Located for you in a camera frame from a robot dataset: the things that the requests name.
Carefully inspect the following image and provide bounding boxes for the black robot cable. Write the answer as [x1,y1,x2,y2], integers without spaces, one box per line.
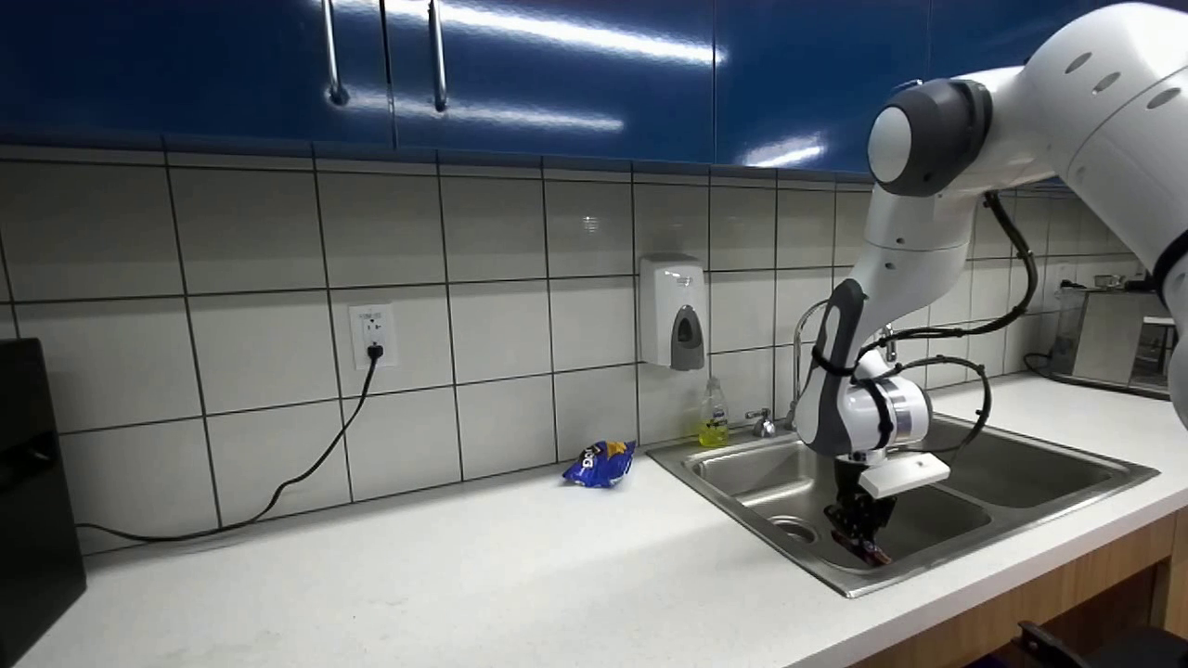
[811,190,1045,459]

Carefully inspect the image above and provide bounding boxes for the brown snack packet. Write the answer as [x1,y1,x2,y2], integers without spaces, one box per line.
[843,538,890,569]

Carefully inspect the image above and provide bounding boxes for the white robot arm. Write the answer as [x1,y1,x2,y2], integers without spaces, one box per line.
[796,5,1188,562]

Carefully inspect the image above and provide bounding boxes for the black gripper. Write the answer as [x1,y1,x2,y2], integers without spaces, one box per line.
[826,459,896,556]

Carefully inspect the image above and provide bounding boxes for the green dish soap bottle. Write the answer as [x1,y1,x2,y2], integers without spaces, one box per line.
[693,379,731,449]

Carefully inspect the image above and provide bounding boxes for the silver toaster appliance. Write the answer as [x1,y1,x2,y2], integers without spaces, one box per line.
[1072,290,1177,395]

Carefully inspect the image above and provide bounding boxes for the blue upper cabinets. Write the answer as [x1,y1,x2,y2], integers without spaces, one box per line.
[0,0,1188,180]

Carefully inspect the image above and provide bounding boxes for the blue snack packet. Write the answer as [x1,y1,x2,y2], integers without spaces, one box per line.
[566,442,634,491]

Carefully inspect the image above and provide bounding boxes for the black coffee maker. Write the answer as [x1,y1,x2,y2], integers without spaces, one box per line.
[0,337,85,668]

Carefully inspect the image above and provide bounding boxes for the stainless steel double sink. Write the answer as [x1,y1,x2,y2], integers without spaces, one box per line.
[658,428,1154,598]

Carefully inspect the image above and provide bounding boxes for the silver cabinet handle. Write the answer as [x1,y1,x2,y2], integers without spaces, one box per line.
[320,0,348,109]
[426,0,450,113]

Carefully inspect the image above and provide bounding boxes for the white wall outlet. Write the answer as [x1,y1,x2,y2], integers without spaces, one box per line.
[354,303,399,371]

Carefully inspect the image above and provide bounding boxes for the chrome faucet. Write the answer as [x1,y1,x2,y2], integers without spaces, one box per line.
[747,300,826,439]

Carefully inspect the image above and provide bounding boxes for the black power cord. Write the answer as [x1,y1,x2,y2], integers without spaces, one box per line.
[75,347,388,550]

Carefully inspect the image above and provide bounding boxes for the white wall soap dispenser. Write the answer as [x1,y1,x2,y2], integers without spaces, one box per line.
[640,260,707,371]

